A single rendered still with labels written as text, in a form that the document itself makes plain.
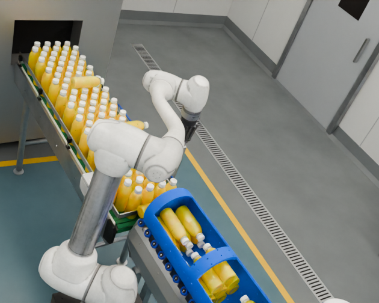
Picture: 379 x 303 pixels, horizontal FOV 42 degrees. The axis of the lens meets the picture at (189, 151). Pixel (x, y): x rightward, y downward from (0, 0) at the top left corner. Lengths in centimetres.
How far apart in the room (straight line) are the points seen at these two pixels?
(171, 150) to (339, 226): 340
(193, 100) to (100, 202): 64
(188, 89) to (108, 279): 85
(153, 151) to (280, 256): 278
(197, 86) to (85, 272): 88
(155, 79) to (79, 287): 90
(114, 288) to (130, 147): 58
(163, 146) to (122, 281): 57
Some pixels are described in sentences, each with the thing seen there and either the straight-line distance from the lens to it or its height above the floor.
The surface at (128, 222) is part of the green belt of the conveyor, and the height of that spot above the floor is 90.
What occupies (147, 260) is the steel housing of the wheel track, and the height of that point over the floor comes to 86.
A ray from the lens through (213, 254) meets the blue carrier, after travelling 231.
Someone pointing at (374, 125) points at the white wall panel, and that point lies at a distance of 581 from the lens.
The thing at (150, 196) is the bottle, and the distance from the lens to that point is 269.
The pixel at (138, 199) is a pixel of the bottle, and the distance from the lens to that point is 265.
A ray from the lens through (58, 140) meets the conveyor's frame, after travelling 319.
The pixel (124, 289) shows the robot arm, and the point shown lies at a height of 132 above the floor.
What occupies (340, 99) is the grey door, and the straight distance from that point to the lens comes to 603.
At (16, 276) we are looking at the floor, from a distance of 354.
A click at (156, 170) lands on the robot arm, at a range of 162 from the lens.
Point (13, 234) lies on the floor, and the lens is 376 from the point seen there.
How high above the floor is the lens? 290
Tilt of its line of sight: 37 degrees down
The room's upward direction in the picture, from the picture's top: 22 degrees clockwise
